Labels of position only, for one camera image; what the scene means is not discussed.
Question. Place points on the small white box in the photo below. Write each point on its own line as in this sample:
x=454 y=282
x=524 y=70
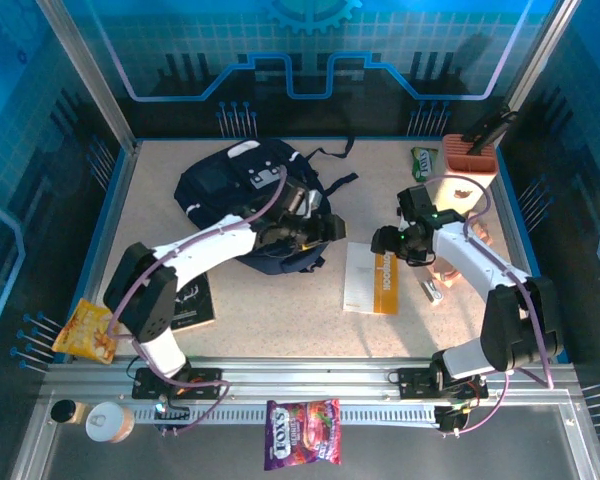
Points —
x=432 y=292

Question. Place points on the orange and white notebook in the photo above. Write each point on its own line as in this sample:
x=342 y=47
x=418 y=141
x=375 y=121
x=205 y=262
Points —
x=370 y=280

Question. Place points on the tin can with white lid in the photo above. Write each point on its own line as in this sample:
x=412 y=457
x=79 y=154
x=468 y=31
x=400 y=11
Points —
x=107 y=422

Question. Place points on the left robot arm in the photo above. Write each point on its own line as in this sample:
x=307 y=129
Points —
x=205 y=245

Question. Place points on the purple Fox's candy bag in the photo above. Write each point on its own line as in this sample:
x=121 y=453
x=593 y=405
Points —
x=302 y=435

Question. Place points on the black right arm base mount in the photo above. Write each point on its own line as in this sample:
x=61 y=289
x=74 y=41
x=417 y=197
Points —
x=415 y=382

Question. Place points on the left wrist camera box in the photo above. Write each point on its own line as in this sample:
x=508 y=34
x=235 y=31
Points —
x=314 y=202

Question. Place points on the navy blue backpack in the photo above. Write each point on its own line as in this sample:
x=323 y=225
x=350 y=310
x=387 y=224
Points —
x=215 y=185

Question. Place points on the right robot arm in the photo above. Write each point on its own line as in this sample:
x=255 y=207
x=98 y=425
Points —
x=480 y=260

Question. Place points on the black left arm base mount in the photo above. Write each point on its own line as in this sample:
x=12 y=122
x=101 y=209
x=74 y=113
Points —
x=205 y=382

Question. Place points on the pink and cream knife block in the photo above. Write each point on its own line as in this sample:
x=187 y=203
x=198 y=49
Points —
x=472 y=165

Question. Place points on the green Fox's candy bag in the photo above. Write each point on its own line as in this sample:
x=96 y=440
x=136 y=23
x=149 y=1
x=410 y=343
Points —
x=424 y=164

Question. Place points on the small black-capped bottle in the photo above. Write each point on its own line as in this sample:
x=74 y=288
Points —
x=62 y=411

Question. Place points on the aluminium frame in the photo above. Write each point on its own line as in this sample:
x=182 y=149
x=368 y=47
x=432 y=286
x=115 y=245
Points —
x=305 y=372

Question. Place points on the yellow snack bag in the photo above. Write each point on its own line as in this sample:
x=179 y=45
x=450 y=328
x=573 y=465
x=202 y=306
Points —
x=82 y=335

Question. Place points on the black hardcover book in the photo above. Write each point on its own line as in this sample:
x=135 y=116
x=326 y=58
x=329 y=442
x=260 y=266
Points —
x=195 y=310

